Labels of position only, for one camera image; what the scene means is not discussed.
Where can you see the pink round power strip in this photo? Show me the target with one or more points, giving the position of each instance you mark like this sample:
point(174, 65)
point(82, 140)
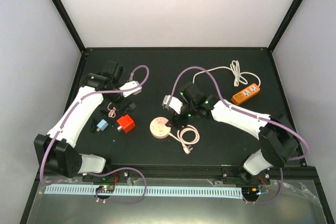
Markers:
point(159, 130)

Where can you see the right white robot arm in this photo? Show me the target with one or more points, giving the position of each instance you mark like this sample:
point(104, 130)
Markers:
point(277, 145)

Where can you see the orange power strip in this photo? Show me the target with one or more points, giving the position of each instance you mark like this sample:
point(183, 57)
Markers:
point(245, 94)

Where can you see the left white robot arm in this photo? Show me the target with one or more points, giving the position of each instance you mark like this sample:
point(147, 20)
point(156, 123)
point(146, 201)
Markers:
point(56, 150)

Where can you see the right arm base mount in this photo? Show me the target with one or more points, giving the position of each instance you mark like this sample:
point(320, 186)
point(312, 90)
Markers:
point(239, 176)

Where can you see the pink plug adapter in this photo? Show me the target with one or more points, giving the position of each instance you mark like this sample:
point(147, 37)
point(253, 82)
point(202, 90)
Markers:
point(111, 110)

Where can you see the light blue plug adapter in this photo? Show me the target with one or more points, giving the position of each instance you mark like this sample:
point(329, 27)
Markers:
point(101, 126)

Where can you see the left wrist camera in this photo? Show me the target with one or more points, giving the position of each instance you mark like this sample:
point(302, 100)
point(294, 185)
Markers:
point(130, 88)

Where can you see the light blue cable duct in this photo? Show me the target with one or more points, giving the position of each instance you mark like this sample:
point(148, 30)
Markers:
point(150, 191)

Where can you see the left black frame post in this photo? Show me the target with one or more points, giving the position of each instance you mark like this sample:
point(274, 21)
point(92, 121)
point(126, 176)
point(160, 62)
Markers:
point(69, 24)

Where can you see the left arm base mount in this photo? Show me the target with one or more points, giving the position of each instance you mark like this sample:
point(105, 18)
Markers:
point(109, 179)

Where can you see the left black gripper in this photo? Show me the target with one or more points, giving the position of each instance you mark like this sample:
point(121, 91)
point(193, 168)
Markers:
point(129, 108)

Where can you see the black frame post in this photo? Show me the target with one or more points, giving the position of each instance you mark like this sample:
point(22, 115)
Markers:
point(69, 24)
point(293, 8)

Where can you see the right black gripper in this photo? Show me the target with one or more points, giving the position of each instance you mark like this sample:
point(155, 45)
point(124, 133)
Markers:
point(176, 118)

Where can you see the red plug adapter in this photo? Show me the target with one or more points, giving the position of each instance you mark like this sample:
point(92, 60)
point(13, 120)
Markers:
point(125, 124)

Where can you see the right black frame post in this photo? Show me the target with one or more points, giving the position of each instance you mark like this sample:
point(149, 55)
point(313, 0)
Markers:
point(293, 8)

